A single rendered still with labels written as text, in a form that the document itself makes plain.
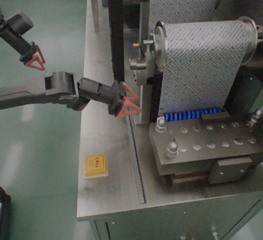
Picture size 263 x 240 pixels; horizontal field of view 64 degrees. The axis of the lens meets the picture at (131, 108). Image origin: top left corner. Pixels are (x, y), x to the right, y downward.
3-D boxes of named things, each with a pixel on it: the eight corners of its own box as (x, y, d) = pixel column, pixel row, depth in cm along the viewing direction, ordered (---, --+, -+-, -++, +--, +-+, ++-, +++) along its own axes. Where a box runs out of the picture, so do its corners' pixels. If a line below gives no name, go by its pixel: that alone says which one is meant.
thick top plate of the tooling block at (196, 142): (148, 134, 74) (149, 122, 70) (254, 123, 78) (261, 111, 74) (159, 175, 63) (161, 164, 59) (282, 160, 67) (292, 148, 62)
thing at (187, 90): (157, 115, 74) (163, 70, 62) (221, 108, 77) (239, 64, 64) (158, 116, 74) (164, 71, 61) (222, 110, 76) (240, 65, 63)
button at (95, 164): (86, 159, 75) (85, 155, 73) (105, 157, 76) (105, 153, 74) (85, 177, 70) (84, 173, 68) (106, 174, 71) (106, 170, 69)
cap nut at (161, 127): (154, 125, 69) (155, 115, 66) (165, 124, 70) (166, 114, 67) (156, 133, 67) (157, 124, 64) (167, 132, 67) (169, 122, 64)
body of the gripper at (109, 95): (113, 116, 64) (91, 110, 61) (112, 95, 71) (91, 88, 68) (124, 101, 60) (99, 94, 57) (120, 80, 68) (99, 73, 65)
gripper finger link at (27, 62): (50, 60, 95) (33, 44, 88) (50, 68, 89) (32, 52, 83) (38, 68, 96) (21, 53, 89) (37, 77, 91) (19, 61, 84)
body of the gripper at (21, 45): (36, 43, 91) (22, 30, 86) (34, 55, 84) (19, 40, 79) (25, 52, 92) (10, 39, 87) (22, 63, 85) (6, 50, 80)
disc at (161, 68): (152, 57, 73) (155, 12, 63) (153, 57, 73) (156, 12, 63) (162, 82, 62) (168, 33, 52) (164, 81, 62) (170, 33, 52)
